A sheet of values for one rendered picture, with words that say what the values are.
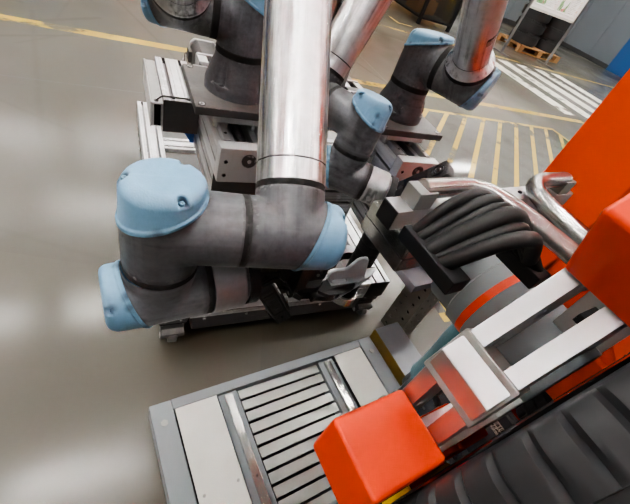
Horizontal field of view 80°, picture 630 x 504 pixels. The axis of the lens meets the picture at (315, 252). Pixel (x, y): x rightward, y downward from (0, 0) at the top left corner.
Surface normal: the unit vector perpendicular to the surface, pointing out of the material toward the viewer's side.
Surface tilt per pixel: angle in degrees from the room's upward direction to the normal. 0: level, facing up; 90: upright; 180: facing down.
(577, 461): 60
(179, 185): 0
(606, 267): 125
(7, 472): 0
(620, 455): 56
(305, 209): 42
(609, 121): 90
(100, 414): 0
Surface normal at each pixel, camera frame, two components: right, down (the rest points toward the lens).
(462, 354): -0.39, -0.39
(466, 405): -0.85, 0.14
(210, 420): 0.29, -0.69
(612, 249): -0.86, 0.51
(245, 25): 0.21, 0.72
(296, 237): 0.33, 0.20
